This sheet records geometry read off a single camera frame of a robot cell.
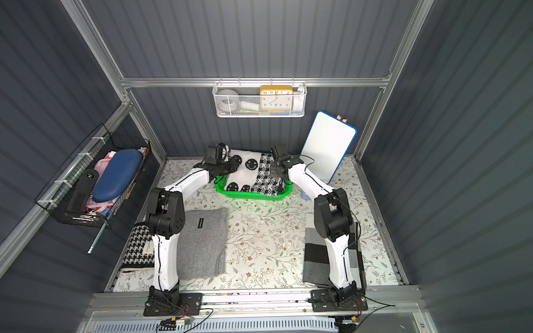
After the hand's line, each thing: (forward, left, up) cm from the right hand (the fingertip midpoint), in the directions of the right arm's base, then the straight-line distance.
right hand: (283, 167), depth 98 cm
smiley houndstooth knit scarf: (-2, +15, -3) cm, 15 cm away
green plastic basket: (-7, +31, -6) cm, 32 cm away
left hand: (+3, +21, -1) cm, 21 cm away
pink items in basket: (-32, +62, +16) cm, 72 cm away
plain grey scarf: (-36, +34, -9) cm, 50 cm away
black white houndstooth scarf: (-38, +58, -9) cm, 70 cm away
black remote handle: (-29, +65, +21) cm, 74 cm away
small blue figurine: (-9, -11, -12) cm, 18 cm away
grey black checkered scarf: (-42, -12, -12) cm, 45 cm away
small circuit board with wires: (-60, +41, -16) cm, 75 cm away
